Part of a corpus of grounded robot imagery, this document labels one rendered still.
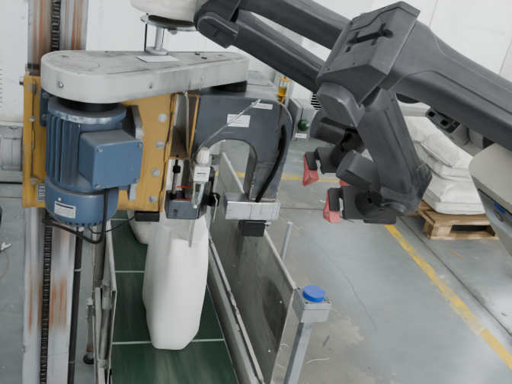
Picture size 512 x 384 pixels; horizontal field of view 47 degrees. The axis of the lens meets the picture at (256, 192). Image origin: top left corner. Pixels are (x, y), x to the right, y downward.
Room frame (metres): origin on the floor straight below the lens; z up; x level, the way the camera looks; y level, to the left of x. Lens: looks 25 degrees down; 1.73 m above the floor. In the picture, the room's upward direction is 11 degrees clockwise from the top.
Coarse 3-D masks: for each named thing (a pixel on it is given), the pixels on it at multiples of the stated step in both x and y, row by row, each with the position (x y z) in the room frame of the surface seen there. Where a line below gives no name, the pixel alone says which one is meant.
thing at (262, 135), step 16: (256, 80) 1.54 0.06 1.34; (208, 96) 1.32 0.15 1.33; (224, 96) 1.34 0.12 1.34; (240, 96) 1.35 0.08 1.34; (256, 96) 1.38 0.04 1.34; (272, 96) 1.42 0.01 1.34; (208, 112) 1.32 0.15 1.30; (224, 112) 1.34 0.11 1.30; (240, 112) 1.35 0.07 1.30; (256, 112) 1.36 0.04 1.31; (272, 112) 1.38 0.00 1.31; (288, 112) 1.39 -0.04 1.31; (208, 128) 1.33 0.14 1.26; (224, 128) 1.34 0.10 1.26; (240, 128) 1.35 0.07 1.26; (256, 128) 1.36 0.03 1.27; (272, 128) 1.38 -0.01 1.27; (288, 128) 1.39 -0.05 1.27; (208, 144) 1.33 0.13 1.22; (256, 144) 1.37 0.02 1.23; (272, 144) 1.38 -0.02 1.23; (288, 144) 1.40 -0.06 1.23; (256, 160) 1.37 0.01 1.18; (272, 160) 1.38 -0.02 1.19; (256, 176) 1.38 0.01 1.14; (256, 192) 1.38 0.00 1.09; (272, 192) 1.39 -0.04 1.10
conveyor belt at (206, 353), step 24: (120, 216) 2.38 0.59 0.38; (120, 240) 2.18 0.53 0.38; (120, 264) 2.00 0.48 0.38; (144, 264) 2.03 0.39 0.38; (120, 288) 1.84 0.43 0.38; (120, 312) 1.70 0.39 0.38; (144, 312) 1.73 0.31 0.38; (120, 336) 1.58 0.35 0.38; (144, 336) 1.60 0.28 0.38; (216, 336) 1.68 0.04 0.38; (120, 360) 1.47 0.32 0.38; (144, 360) 1.49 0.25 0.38; (168, 360) 1.51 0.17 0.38; (192, 360) 1.53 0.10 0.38; (216, 360) 1.55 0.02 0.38
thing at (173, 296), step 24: (168, 240) 1.57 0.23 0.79; (192, 240) 1.49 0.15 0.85; (168, 264) 1.53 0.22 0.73; (192, 264) 1.55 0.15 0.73; (144, 288) 1.74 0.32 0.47; (168, 288) 1.53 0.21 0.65; (192, 288) 1.55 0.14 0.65; (168, 312) 1.53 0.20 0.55; (192, 312) 1.55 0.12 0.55; (168, 336) 1.53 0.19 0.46; (192, 336) 1.58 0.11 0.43
